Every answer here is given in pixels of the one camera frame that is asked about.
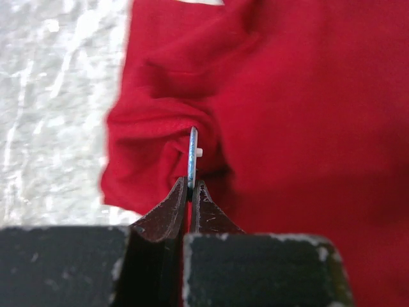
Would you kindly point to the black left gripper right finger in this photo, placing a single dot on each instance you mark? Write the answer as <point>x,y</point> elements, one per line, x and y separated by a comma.
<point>206,216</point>

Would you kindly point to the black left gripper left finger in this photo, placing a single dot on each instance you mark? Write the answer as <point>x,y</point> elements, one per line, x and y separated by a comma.
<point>165,220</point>

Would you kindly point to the round white blue brooch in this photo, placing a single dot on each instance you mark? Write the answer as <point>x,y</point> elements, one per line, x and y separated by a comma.
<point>194,153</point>

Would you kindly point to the red t-shirt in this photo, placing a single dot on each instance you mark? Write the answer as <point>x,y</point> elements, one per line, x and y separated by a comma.
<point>301,109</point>

